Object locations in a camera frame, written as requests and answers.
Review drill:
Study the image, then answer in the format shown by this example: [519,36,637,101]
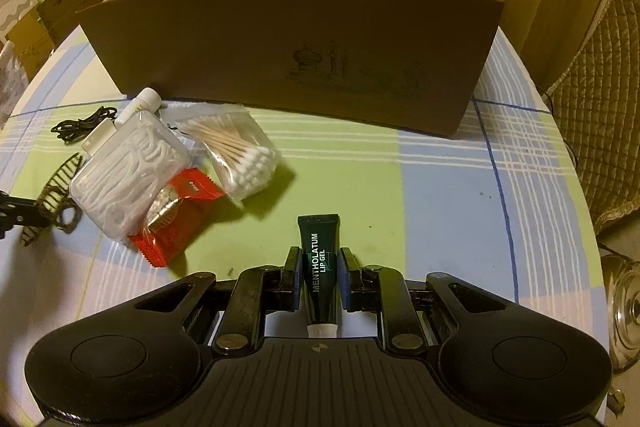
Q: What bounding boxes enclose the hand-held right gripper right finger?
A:
[339,247,503,355]

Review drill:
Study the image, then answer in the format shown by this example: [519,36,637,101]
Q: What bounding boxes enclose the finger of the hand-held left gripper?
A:
[0,191,46,240]

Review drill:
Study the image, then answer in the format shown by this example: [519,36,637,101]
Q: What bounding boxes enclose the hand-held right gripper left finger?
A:
[135,247,303,355]

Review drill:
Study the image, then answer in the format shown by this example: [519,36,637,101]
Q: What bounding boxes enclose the dark green lip gel tube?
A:
[297,214,346,339]

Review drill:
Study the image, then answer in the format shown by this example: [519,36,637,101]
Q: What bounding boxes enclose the brown leopard hair claw clip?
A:
[20,153,83,248]

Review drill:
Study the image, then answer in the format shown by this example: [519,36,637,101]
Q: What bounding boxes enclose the black cable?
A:
[51,106,118,146]

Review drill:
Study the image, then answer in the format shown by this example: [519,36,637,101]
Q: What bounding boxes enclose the clear floss pick box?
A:
[69,111,193,244]

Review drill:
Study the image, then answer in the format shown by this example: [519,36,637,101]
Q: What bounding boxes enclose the small white rectangular gadget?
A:
[82,121,120,156]

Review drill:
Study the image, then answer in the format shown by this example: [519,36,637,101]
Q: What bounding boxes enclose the red snack packet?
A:
[127,167,227,268]

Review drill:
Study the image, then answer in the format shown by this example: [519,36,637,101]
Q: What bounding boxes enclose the cotton swab bag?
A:
[167,103,281,208]

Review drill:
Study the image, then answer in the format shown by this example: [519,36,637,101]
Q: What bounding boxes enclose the white cardboard box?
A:
[75,0,505,140]

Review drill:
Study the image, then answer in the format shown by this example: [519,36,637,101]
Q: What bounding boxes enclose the plaid tablecloth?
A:
[0,27,601,427]

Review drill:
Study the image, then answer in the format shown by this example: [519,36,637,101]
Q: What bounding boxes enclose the small white bottle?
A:
[120,88,163,125]

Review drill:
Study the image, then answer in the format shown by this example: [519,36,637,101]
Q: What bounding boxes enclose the plain cardboard carton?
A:
[37,0,93,42]
[5,14,56,58]

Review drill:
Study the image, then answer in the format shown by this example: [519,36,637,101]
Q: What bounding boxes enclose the clear glass jar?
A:
[600,254,640,375]

